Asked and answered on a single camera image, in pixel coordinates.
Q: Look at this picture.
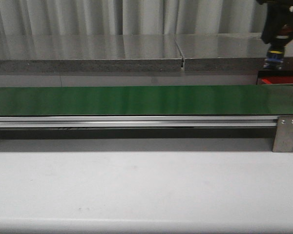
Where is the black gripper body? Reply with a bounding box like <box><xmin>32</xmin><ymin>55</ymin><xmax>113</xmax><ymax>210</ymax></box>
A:
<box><xmin>256</xmin><ymin>0</ymin><xmax>293</xmax><ymax>6</ymax></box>

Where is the red plastic tray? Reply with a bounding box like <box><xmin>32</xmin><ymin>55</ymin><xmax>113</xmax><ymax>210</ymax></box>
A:
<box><xmin>258</xmin><ymin>77</ymin><xmax>293</xmax><ymax>85</ymax></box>

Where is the right grey stone slab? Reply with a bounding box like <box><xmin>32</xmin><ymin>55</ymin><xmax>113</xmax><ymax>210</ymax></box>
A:
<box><xmin>174</xmin><ymin>32</ymin><xmax>293</xmax><ymax>73</ymax></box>

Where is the grey stone slab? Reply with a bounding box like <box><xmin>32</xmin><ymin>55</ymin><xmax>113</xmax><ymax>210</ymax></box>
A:
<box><xmin>174</xmin><ymin>32</ymin><xmax>293</xmax><ymax>73</ymax></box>
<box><xmin>0</xmin><ymin>35</ymin><xmax>183</xmax><ymax>73</ymax></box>

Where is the green conveyor belt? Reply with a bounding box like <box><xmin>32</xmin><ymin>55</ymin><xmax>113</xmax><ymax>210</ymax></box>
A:
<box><xmin>0</xmin><ymin>85</ymin><xmax>293</xmax><ymax>117</ymax></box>

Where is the white pleated curtain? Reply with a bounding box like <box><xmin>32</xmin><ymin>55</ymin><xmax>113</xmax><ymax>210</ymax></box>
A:
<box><xmin>0</xmin><ymin>0</ymin><xmax>266</xmax><ymax>36</ymax></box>

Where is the left grey stone slab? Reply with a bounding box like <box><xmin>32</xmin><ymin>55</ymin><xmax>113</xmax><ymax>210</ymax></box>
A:
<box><xmin>0</xmin><ymin>35</ymin><xmax>183</xmax><ymax>73</ymax></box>

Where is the steel conveyor support bracket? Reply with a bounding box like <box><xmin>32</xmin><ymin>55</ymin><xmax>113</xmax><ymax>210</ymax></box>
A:
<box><xmin>272</xmin><ymin>116</ymin><xmax>293</xmax><ymax>153</ymax></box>

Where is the aluminium conveyor side rail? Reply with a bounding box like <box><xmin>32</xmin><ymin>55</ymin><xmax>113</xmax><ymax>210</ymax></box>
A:
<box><xmin>0</xmin><ymin>116</ymin><xmax>279</xmax><ymax>128</ymax></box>

